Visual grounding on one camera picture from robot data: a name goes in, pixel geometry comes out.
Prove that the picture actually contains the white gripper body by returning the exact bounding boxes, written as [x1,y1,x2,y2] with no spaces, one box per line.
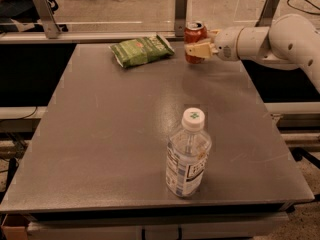
[214,26,243,61]

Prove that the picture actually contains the red coke can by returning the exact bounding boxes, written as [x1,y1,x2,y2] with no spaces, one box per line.
[184,21,207,64]

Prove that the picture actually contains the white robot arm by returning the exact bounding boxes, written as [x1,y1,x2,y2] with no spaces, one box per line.
[184,14,320,91]

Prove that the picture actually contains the green jalapeno chip bag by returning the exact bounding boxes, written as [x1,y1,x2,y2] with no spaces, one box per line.
[110,35,175,68]

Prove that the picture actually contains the clear plastic water bottle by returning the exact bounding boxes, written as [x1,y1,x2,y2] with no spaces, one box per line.
[166,108,212,197]

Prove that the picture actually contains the seated person in background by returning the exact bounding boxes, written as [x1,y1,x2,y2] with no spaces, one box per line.
[0,0,69,33]

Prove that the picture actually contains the cardboard box corner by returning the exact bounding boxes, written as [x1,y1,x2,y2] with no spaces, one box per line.
[1,214,29,240]

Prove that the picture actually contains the right metal bracket post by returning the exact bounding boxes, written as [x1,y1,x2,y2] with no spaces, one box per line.
[256,0,280,27]

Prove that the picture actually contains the metal bracket post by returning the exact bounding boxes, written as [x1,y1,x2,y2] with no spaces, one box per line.
[32,0,60,39]
[174,0,187,37]
[256,0,280,27]

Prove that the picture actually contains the middle metal bracket post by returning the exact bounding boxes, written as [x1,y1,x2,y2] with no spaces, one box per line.
[174,0,187,37]

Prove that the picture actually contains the black floor cable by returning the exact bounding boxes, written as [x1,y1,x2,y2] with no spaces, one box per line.
[283,0,320,17]

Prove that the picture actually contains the left metal bracket post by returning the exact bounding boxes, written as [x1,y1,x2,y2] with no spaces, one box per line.
[32,0,60,39]

